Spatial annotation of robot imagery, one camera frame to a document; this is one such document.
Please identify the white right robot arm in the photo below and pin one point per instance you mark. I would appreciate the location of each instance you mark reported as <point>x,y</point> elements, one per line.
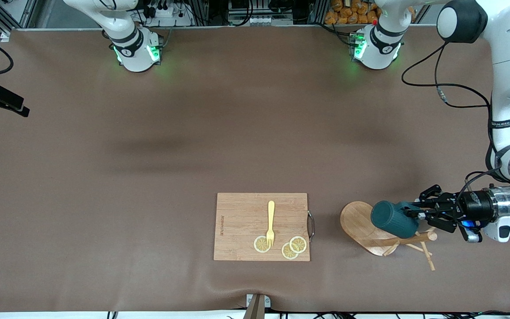
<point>133,48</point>

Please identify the lemon slice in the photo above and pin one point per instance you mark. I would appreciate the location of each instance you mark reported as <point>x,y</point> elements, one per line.
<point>287,253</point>
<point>260,246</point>
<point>299,244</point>

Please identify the yellow plastic fork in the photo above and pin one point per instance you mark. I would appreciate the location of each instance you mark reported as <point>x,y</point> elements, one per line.
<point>271,217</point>

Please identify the wooden mug tree rack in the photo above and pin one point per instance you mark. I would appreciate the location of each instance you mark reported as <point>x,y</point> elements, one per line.
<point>357,221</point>

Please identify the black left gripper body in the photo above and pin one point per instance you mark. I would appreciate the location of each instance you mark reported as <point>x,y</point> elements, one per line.
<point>477,203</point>

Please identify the brown table mat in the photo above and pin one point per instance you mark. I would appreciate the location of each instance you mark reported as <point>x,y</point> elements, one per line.
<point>104,199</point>

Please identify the white power strip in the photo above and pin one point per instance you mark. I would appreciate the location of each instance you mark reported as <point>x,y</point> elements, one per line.
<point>259,20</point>
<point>166,15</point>

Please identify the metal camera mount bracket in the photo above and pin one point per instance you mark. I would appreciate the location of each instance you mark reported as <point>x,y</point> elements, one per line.
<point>257,305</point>

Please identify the pile of orange items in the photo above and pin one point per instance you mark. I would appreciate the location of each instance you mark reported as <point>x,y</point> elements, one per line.
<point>348,12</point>

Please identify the dark teal ribbed mug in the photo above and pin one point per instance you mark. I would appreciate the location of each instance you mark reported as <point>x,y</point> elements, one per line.
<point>392,219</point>

